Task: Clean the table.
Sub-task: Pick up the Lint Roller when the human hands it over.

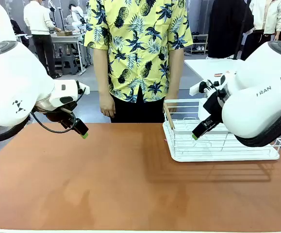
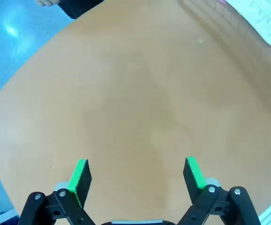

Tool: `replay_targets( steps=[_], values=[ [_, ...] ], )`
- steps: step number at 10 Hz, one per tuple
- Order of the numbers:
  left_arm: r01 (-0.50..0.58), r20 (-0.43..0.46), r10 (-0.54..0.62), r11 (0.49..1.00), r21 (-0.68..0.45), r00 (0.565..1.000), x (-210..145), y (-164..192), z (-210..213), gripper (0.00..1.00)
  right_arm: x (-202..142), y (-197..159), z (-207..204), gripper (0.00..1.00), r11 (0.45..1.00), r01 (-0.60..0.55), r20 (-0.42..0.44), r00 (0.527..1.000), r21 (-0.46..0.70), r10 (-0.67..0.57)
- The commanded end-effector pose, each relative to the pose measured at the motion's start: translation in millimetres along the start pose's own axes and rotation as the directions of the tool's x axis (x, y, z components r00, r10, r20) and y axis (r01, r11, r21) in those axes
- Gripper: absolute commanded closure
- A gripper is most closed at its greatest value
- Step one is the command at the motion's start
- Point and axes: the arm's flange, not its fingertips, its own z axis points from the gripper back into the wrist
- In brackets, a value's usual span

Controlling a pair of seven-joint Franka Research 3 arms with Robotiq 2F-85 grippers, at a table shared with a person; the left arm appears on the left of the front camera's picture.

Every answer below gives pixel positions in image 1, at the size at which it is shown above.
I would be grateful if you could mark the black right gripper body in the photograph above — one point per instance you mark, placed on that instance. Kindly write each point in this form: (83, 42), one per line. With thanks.
(214, 104)

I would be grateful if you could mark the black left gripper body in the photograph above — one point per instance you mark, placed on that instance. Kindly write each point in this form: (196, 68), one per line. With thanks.
(57, 115)

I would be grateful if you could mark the person's right forearm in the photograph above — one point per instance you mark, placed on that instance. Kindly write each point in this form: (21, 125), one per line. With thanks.
(102, 72)

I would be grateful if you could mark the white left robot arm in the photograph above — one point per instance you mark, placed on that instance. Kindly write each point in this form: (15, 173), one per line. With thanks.
(14, 80)

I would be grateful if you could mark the person's left forearm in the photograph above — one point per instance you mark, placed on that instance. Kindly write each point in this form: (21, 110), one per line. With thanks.
(176, 70)

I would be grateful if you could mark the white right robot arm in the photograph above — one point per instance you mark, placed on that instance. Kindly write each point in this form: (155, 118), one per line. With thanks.
(252, 109)

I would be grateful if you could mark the person's right hand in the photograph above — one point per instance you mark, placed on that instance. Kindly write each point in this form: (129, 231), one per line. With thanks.
(107, 105)

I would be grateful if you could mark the person's left hand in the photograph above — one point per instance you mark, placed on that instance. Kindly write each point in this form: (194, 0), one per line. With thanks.
(172, 95)

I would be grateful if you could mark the white table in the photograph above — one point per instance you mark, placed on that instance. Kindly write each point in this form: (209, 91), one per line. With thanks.
(203, 68)

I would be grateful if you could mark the grey step stool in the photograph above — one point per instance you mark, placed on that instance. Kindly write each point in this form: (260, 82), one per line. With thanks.
(70, 64)

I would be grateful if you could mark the person's black trousers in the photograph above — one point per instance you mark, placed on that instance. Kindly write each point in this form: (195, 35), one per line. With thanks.
(140, 111)

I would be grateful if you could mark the white shoe rack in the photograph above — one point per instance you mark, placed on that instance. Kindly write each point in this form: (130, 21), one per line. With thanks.
(199, 43)

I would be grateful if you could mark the grey background work table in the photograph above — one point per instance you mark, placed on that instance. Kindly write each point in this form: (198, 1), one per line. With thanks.
(66, 38)

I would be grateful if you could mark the person in black coat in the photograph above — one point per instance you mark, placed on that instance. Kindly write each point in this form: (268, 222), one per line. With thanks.
(225, 26)

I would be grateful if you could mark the cardboard box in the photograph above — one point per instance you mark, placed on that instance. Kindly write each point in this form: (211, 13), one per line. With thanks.
(64, 33)

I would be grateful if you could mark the person in pineapple shirt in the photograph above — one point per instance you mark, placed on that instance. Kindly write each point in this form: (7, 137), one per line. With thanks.
(137, 48)

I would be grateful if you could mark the person in white sweater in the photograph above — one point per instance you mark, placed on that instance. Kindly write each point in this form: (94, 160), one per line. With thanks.
(39, 21)

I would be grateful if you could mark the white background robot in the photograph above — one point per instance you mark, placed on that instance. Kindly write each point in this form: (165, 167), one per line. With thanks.
(76, 19)

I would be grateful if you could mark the person white jacket black trousers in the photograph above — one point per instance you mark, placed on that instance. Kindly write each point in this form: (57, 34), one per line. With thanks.
(264, 19)

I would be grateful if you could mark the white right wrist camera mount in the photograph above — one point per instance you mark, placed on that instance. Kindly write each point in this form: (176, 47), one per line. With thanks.
(196, 88)

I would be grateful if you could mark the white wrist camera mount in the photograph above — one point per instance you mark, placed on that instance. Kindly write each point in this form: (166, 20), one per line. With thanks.
(85, 88)
(196, 88)

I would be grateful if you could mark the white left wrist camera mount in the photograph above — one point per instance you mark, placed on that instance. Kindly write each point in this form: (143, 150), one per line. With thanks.
(85, 88)

